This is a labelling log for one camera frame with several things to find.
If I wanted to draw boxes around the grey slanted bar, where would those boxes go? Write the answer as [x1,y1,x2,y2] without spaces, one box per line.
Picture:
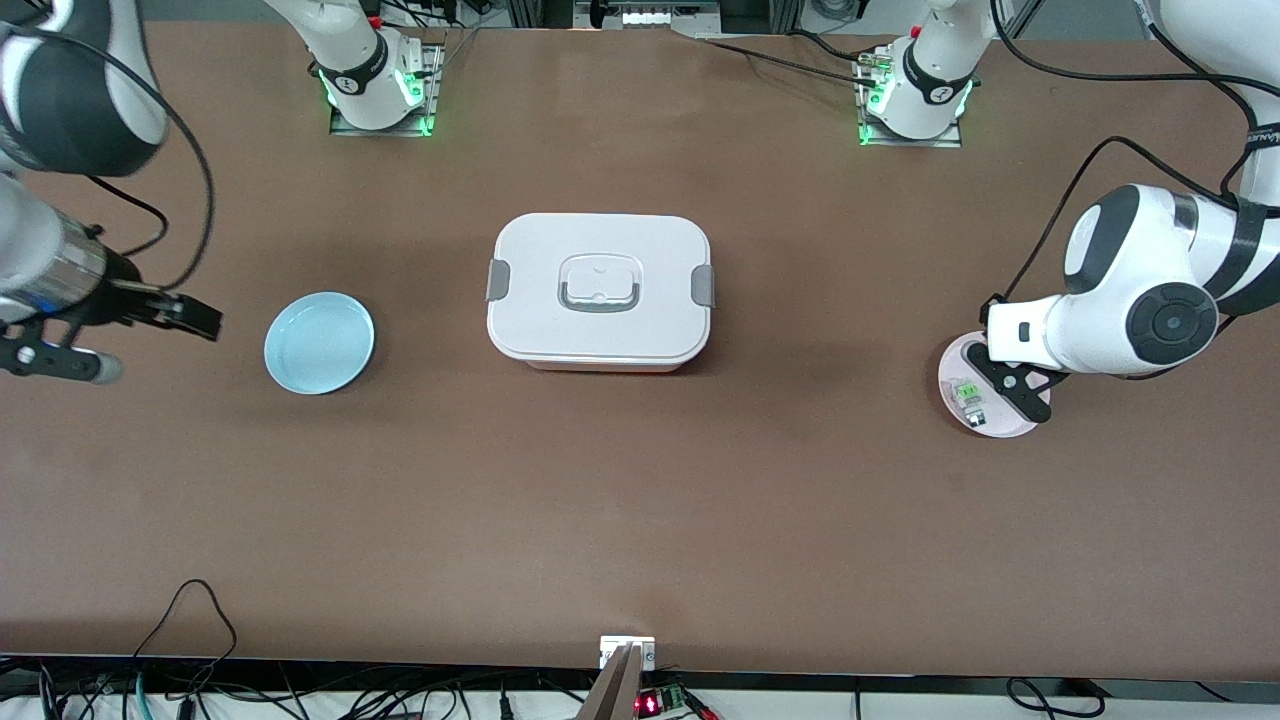
[578,645,646,720]

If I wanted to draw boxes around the white metal bracket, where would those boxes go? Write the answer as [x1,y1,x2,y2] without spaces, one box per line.
[600,636,656,669]

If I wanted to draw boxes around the black looped cable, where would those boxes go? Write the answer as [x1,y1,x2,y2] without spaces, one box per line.
[130,578,239,701]

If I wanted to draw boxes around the white power strip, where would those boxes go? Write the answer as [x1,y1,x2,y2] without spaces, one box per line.
[620,6,717,27]

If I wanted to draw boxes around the light blue round plate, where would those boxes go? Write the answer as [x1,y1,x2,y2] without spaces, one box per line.
[264,292,376,396]

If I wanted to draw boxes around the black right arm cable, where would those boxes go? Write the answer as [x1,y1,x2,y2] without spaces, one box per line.
[60,25,218,293]

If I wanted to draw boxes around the pink round plate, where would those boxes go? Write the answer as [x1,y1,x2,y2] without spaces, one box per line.
[938,333,1053,439]

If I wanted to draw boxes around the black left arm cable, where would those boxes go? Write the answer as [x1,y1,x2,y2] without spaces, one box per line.
[985,0,1273,301]

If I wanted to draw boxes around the circuit board with red display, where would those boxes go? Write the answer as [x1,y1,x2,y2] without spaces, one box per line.
[635,685,693,718]

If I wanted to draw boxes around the white lidded box grey clips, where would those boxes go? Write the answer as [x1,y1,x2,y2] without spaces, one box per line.
[486,213,716,373]

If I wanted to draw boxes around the black coiled cable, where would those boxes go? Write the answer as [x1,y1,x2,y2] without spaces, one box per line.
[1005,678,1106,719]

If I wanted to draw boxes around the black cables to arm base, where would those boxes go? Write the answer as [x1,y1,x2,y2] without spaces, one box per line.
[700,35,883,87]

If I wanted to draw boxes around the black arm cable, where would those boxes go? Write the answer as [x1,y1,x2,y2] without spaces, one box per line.
[60,25,218,293]
[985,0,1273,301]

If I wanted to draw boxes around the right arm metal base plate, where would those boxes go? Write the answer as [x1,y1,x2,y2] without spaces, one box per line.
[330,40,446,138]

